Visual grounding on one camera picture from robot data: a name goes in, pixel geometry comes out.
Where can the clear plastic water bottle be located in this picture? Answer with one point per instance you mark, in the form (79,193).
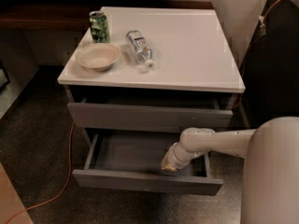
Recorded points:
(140,48)

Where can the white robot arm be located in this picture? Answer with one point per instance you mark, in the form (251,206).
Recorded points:
(270,191)

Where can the white top drawer cabinet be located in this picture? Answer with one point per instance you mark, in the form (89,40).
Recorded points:
(194,66)

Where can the grey top drawer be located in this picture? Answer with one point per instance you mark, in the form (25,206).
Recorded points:
(146,118)

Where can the dark cabinet on right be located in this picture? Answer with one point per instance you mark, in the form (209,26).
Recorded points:
(271,65)

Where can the cream paper bowl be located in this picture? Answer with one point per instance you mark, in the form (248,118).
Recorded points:
(98,57)

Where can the grey drawer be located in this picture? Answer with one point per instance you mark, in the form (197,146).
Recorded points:
(132,161)
(146,118)

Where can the green soda can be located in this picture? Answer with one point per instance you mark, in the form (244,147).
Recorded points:
(99,27)

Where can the dark wooden shelf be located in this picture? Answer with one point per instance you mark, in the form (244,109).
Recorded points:
(71,15)

